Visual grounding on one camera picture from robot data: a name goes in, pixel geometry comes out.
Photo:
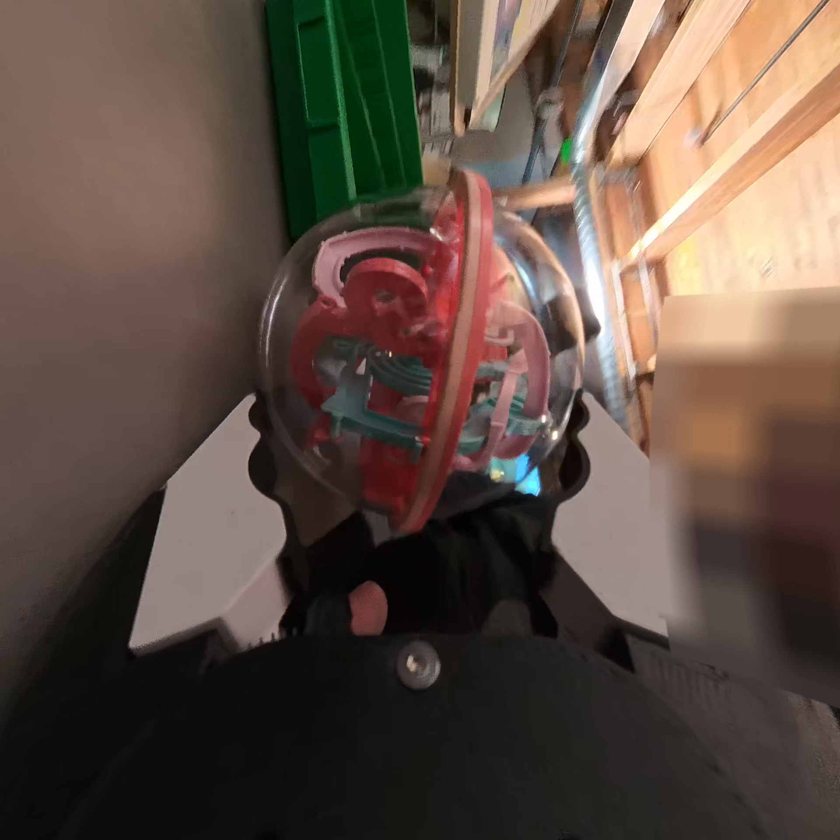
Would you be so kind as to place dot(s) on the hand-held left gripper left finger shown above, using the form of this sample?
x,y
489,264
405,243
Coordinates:
x,y
210,525

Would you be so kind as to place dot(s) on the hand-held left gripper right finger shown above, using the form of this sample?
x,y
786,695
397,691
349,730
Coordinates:
x,y
610,525

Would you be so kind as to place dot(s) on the clear red maze ball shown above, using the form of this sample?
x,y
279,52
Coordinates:
x,y
394,341

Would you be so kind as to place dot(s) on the person's left hand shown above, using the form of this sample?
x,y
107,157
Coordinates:
x,y
367,607

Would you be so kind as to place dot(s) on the green plastic bin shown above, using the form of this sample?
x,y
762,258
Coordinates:
x,y
341,98

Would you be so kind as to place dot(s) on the silver ventilation duct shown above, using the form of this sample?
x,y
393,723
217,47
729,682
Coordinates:
x,y
594,262

